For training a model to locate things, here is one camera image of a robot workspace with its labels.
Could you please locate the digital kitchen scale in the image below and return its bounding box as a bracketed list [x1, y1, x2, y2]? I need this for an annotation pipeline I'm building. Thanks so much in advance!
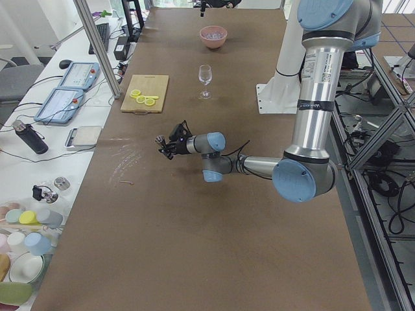
[64, 126, 102, 151]

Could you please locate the black keyboard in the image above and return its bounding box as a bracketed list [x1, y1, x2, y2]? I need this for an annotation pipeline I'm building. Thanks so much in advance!
[88, 22, 111, 55]

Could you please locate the white ceramic bowl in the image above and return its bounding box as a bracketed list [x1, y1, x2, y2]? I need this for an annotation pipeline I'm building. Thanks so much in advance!
[9, 253, 45, 284]

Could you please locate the glass oil dispenser bottle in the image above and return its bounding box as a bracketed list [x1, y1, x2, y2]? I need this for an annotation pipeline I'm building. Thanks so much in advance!
[32, 185, 58, 203]

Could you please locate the wooden cutting board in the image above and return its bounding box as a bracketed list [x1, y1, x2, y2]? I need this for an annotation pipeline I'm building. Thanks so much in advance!
[121, 75, 169, 113]

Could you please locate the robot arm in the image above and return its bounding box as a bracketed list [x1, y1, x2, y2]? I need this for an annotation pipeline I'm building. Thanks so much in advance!
[156, 1, 382, 202]

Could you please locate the pink bowl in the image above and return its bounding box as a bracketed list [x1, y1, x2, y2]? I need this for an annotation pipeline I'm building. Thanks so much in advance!
[199, 26, 228, 49]

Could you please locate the top lemon slice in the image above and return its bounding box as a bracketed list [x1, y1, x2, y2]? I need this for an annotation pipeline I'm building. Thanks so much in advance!
[130, 89, 141, 98]

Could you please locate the brown table mat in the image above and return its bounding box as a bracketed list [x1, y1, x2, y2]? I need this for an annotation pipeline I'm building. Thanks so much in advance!
[33, 8, 371, 310]

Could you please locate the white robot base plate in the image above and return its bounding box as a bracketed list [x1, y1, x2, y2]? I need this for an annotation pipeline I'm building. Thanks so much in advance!
[255, 81, 300, 114]

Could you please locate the clear wine glass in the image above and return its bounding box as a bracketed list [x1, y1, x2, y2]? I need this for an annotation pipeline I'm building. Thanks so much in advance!
[198, 64, 213, 99]

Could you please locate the yellow plastic cup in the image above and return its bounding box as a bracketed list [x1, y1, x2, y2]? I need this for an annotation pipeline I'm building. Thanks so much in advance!
[19, 211, 40, 225]

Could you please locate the steel double jigger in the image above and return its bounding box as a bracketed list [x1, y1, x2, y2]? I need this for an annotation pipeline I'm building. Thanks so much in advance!
[154, 135, 165, 145]

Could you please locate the lemon slice near handle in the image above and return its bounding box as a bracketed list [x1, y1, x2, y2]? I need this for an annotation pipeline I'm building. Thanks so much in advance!
[144, 98, 156, 106]

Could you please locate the light blue plastic cup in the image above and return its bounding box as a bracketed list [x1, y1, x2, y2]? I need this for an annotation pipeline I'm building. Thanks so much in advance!
[24, 233, 52, 256]

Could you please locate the clear ice cubes pile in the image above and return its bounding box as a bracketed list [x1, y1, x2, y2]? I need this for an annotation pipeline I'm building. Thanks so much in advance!
[202, 31, 224, 40]

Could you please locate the blue teach pendant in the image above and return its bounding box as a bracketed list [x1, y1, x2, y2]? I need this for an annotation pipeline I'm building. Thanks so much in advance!
[34, 87, 84, 124]
[58, 62, 100, 91]

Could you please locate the middle lemon slice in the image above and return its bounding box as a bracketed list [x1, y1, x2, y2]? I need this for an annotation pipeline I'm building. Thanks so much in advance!
[136, 95, 146, 104]

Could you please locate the mint green plastic cup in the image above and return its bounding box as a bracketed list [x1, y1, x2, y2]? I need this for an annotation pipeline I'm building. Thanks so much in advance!
[5, 209, 23, 224]

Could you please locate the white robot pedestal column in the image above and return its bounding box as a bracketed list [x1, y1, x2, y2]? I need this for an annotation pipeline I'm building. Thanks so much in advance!
[276, 0, 305, 77]

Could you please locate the aluminium frame post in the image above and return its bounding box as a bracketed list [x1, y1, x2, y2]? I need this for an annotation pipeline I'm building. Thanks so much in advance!
[73, 0, 121, 99]

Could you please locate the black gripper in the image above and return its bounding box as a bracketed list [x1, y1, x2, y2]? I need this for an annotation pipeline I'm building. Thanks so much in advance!
[158, 120, 195, 159]

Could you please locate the black thermos bottle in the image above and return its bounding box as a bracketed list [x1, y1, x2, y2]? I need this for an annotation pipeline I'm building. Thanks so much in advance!
[12, 119, 49, 154]

